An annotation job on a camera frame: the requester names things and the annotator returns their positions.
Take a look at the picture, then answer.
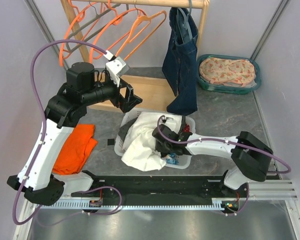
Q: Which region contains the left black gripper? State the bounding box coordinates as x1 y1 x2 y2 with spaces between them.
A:
82 73 143 113

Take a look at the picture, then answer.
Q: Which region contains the blue floral skirt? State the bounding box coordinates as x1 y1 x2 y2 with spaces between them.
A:
164 153 179 165

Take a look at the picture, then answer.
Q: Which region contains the white pleated skirt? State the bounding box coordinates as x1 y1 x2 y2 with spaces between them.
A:
121 112 175 172

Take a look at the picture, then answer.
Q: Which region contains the red polka dot skirt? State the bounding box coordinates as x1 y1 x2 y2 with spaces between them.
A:
182 123 191 132

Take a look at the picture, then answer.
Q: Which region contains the grey dotted skirt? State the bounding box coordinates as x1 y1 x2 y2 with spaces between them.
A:
118 117 138 142

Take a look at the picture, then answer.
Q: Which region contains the dark blue denim skirt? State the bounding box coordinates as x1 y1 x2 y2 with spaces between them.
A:
162 7 199 116

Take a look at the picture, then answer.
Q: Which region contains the grey hanger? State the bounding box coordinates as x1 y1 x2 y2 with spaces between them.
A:
65 2 120 62

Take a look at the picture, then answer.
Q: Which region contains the grey-blue hanger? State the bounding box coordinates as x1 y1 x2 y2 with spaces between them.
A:
177 0 193 34

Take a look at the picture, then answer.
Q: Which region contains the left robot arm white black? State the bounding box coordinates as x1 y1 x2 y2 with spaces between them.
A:
7 58 143 206

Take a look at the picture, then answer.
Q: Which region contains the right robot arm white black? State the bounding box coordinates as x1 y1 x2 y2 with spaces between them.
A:
152 124 273 197

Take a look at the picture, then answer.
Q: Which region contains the white plastic basket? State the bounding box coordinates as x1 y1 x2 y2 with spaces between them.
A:
114 108 196 170

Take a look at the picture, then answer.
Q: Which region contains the wooden clothes rack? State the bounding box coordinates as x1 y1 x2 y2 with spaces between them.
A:
60 0 211 113

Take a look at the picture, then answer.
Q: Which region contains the small black square marker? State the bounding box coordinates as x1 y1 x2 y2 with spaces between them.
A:
107 138 116 146

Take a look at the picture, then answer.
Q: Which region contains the orange cloth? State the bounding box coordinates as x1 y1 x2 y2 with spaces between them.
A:
52 124 98 175

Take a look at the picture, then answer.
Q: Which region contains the teal bin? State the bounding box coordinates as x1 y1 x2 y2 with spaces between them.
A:
196 54 262 95

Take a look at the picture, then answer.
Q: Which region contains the floral pink cloth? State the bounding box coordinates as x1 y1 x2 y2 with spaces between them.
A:
199 57 257 88

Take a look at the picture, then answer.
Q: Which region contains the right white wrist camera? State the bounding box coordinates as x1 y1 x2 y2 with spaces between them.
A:
160 115 186 135

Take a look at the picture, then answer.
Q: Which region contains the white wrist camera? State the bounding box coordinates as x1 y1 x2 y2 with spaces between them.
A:
103 50 130 87
160 115 186 135

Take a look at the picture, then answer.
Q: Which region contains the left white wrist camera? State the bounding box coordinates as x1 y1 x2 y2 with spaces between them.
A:
103 50 130 87

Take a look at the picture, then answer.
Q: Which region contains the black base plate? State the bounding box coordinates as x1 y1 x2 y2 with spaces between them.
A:
82 175 248 199

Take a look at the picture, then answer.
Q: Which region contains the slotted cable duct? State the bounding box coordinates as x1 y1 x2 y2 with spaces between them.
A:
41 197 225 211

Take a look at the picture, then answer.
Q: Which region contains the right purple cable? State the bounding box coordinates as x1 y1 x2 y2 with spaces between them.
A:
156 114 292 175

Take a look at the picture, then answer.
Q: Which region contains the purple cable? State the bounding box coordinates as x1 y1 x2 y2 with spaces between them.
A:
156 114 292 175
12 40 123 228

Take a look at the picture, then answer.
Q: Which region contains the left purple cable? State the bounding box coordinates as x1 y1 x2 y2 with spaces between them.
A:
12 40 123 228

